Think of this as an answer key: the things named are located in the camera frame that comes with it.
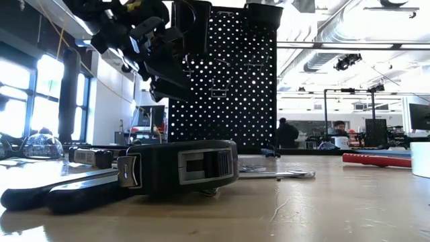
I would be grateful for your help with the silver ventilation duct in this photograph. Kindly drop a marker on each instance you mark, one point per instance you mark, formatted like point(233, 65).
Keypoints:
point(315, 62)

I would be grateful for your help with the black camera rig frame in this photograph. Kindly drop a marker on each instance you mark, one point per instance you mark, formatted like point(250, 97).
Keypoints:
point(349, 90)

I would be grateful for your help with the black perforated metal pegboard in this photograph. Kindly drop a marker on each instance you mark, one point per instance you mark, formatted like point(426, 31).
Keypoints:
point(255, 144)

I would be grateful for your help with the black background monitor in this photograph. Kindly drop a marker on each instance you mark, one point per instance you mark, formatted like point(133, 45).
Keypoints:
point(151, 116)

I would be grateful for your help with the red utility knife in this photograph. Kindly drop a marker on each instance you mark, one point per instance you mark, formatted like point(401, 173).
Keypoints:
point(376, 160)

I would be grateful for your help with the cluttered background desk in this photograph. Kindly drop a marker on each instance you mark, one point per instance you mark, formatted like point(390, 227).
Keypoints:
point(141, 138)

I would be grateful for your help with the black aluminium table frame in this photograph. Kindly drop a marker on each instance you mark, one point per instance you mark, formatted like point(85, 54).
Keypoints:
point(319, 152)

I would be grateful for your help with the black structural column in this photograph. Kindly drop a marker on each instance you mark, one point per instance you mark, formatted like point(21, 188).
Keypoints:
point(69, 101)

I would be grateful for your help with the clear safety glasses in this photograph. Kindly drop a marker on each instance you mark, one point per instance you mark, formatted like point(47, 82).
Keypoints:
point(43, 148)

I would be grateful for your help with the black tape measure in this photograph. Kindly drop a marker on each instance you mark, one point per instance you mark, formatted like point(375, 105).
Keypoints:
point(161, 168)

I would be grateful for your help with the person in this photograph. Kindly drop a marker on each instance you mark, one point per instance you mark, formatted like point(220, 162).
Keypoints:
point(287, 134)
point(340, 127)

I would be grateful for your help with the black ceiling-mounted camera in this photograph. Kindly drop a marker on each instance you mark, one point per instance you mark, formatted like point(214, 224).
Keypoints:
point(346, 62)

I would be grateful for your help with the black computer monitor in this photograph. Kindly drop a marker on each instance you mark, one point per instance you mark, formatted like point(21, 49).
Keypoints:
point(420, 116)

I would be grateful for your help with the white tape roll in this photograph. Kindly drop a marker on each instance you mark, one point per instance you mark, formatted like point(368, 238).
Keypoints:
point(421, 161)

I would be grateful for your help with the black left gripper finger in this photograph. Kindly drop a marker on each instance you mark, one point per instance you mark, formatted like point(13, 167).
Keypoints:
point(168, 65)
point(169, 92)

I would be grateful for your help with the tall black pegboard bin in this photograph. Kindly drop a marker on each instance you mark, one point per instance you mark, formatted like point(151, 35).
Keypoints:
point(195, 27)

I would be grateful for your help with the single metal peg hook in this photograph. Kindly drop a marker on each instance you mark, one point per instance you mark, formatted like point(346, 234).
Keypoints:
point(223, 62)

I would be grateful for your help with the double prong metal hook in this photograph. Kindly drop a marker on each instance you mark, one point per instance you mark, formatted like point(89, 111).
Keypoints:
point(255, 64)
point(188, 71)

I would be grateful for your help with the small distant black pegboard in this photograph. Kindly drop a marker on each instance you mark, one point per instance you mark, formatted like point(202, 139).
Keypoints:
point(376, 132)

